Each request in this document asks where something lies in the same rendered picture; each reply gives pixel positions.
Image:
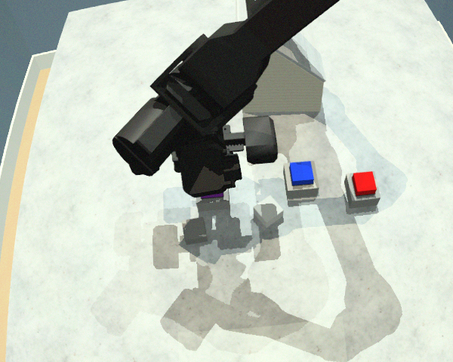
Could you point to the red button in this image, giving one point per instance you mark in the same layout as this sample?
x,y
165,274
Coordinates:
x,y
362,189

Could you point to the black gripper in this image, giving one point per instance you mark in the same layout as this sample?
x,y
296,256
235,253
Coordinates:
x,y
259,137

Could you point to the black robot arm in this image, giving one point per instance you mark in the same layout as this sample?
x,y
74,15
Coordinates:
x,y
219,72

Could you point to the blue button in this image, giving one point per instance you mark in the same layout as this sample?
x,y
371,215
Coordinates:
x,y
301,179

